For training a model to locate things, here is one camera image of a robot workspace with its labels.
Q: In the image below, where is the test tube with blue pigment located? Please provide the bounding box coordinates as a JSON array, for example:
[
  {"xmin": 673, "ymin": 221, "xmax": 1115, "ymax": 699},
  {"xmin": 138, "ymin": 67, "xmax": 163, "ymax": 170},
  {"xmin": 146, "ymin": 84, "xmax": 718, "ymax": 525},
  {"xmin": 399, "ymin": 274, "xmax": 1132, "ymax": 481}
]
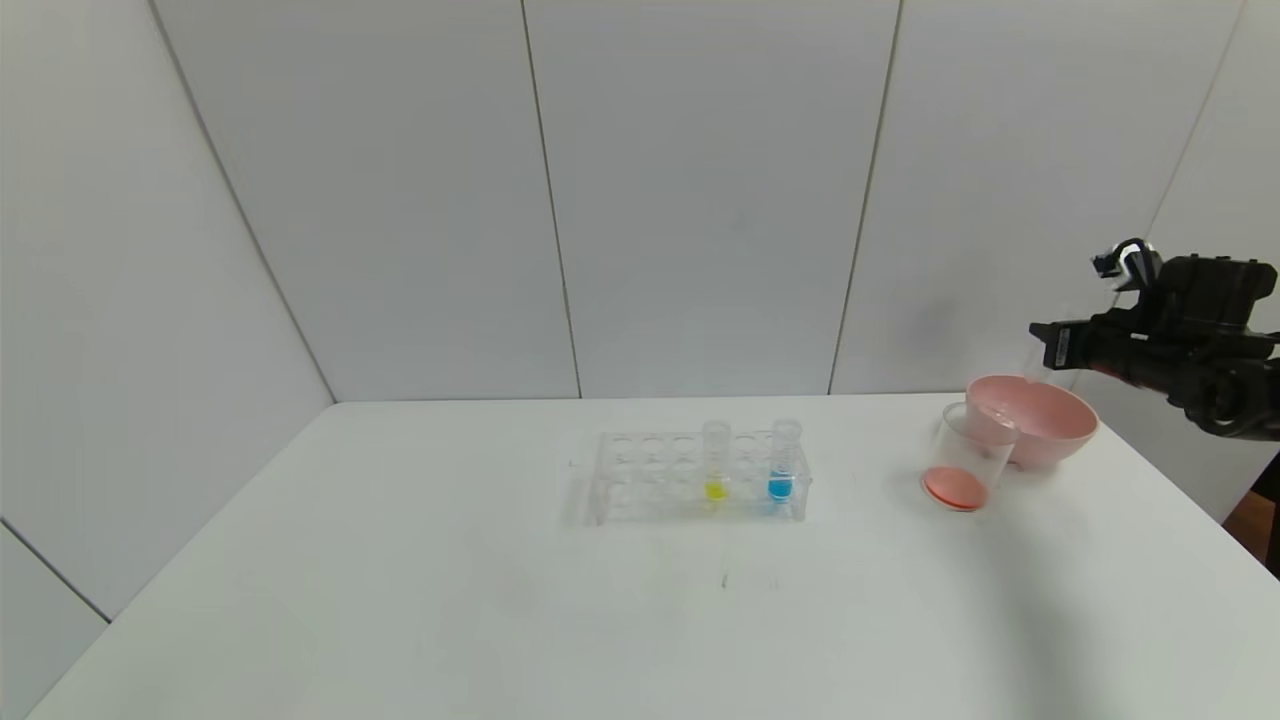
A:
[{"xmin": 769, "ymin": 418, "xmax": 806, "ymax": 504}]

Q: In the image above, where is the pink plastic bowl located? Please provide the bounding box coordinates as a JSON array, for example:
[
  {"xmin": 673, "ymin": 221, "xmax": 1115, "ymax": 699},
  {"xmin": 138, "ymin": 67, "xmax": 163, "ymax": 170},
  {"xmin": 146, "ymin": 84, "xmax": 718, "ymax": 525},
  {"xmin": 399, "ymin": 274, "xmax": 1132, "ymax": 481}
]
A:
[{"xmin": 964, "ymin": 375, "xmax": 1099, "ymax": 472}]

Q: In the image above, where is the clear plastic test tube rack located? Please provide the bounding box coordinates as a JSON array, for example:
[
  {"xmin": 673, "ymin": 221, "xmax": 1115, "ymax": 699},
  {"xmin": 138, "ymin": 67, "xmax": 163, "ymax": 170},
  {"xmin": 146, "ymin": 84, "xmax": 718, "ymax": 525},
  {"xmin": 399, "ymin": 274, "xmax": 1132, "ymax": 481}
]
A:
[{"xmin": 588, "ymin": 429, "xmax": 812, "ymax": 525}]

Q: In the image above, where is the test tube with yellow pigment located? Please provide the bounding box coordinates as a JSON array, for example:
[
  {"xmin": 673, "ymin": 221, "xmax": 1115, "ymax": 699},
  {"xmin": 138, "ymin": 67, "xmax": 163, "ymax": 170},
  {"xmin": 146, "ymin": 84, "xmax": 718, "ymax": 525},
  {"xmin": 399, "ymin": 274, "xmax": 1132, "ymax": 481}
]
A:
[{"xmin": 701, "ymin": 419, "xmax": 734, "ymax": 504}]

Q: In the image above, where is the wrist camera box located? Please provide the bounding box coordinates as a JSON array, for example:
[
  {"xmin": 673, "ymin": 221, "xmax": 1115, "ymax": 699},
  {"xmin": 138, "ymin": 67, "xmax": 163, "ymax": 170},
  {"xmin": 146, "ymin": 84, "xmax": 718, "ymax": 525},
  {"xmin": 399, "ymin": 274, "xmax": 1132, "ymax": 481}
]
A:
[{"xmin": 1091, "ymin": 238, "xmax": 1163, "ymax": 293}]

